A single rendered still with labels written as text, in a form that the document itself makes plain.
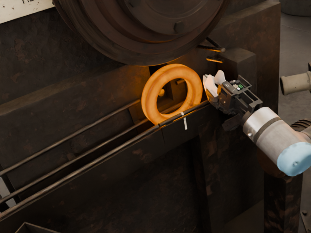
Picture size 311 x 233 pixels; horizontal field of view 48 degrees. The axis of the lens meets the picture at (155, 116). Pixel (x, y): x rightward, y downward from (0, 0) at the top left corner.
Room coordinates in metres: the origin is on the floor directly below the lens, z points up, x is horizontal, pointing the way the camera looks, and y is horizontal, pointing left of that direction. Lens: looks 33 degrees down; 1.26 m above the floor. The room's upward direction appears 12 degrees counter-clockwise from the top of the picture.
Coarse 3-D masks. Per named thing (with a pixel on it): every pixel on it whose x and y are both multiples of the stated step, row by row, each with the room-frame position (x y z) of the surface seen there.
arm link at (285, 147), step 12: (276, 120) 0.68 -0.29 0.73; (264, 132) 0.66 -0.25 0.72; (276, 132) 0.64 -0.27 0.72; (288, 132) 0.64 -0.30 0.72; (300, 132) 0.67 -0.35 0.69; (264, 144) 0.64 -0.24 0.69; (276, 144) 0.62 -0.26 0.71; (288, 144) 0.61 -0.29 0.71; (300, 144) 0.60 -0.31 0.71; (276, 156) 0.61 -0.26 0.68; (288, 156) 0.59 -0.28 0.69; (300, 156) 0.58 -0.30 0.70; (288, 168) 0.58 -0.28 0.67; (300, 168) 0.59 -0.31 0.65
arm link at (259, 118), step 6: (264, 108) 0.72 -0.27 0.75; (252, 114) 0.71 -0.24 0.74; (258, 114) 0.70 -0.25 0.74; (264, 114) 0.70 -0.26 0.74; (270, 114) 0.70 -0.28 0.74; (246, 120) 0.71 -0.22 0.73; (252, 120) 0.70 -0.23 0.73; (258, 120) 0.69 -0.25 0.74; (264, 120) 0.68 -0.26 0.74; (246, 126) 0.70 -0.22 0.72; (252, 126) 0.69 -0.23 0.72; (258, 126) 0.68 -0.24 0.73; (246, 132) 0.70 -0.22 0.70; (252, 132) 0.68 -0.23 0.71; (252, 138) 0.68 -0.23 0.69
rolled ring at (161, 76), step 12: (156, 72) 0.85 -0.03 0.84; (168, 72) 0.84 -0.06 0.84; (180, 72) 0.85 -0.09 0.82; (192, 72) 0.87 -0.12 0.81; (156, 84) 0.82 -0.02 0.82; (192, 84) 0.86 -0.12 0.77; (144, 96) 0.82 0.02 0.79; (156, 96) 0.82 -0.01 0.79; (192, 96) 0.87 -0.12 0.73; (144, 108) 0.82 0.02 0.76; (156, 108) 0.82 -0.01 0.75; (180, 108) 0.87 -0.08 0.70; (156, 120) 0.81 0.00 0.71
